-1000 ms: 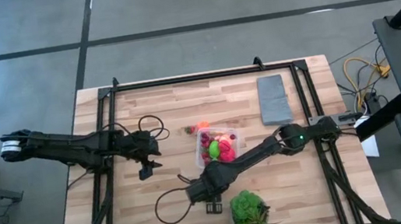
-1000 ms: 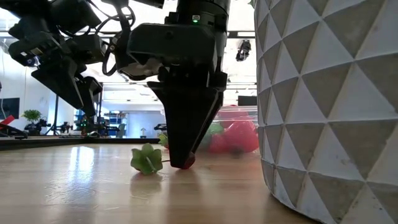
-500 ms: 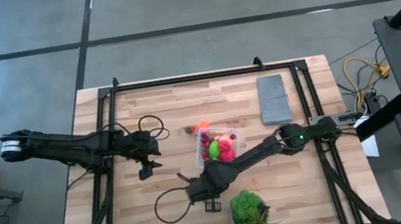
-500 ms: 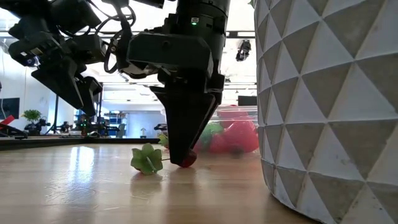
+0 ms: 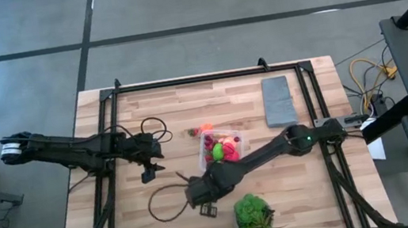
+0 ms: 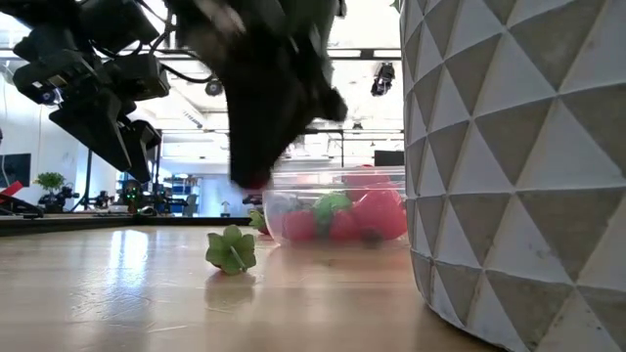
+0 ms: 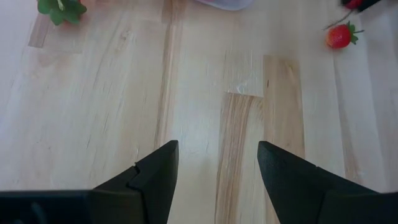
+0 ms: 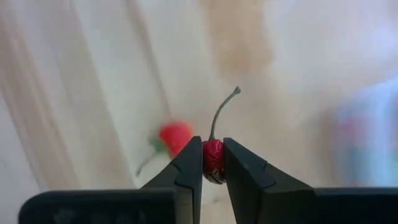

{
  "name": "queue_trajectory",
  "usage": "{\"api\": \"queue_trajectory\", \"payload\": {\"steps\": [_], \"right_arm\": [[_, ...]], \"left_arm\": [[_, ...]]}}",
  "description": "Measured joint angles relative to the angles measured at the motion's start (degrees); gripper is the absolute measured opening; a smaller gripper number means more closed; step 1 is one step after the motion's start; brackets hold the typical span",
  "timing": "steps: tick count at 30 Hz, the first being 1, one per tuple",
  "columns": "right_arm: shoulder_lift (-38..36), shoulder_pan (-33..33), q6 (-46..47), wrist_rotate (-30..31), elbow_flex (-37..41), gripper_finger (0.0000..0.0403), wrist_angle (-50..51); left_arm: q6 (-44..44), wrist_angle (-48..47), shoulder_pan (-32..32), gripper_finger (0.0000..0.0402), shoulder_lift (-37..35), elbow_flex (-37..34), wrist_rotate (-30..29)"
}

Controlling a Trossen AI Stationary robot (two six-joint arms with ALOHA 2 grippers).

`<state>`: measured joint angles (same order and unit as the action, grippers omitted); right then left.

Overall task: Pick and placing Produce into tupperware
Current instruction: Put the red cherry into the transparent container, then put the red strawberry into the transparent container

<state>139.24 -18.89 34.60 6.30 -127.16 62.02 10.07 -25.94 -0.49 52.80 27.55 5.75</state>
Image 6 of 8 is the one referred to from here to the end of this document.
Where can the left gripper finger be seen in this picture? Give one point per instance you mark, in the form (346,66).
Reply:
(95,127)
(142,142)

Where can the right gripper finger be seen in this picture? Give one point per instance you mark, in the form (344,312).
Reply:
(247,142)
(283,127)

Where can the green toy fruit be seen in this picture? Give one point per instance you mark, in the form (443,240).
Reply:
(331,205)

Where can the large glossy red fruit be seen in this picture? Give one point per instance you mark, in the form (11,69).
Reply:
(379,215)

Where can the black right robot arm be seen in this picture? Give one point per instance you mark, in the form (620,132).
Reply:
(254,19)

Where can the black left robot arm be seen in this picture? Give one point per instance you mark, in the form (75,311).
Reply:
(34,10)

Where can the black background robot arm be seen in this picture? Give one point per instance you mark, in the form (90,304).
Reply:
(134,195)
(100,199)

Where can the clear plastic tupperware container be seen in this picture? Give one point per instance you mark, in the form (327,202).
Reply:
(274,205)

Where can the black ceiling spot lamp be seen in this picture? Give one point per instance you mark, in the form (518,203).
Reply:
(383,80)
(213,88)

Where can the blue storage rack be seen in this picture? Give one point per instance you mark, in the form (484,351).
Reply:
(183,195)

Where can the green potted plant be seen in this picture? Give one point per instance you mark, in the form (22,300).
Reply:
(50,181)

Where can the small pendant lamp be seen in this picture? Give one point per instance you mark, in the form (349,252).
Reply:
(357,126)

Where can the black overhead beam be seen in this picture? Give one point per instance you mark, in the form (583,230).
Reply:
(364,54)

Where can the red object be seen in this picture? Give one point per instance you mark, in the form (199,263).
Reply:
(10,189)

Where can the strawberry with big green leaves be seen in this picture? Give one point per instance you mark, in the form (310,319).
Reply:
(230,251)

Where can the white geometric planter pot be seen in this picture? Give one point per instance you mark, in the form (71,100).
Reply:
(513,171)

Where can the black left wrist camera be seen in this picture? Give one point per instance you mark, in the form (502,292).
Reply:
(120,24)

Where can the black background rig frame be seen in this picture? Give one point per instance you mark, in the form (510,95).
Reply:
(341,146)

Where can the black wall monitor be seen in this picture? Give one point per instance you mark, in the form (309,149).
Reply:
(14,168)

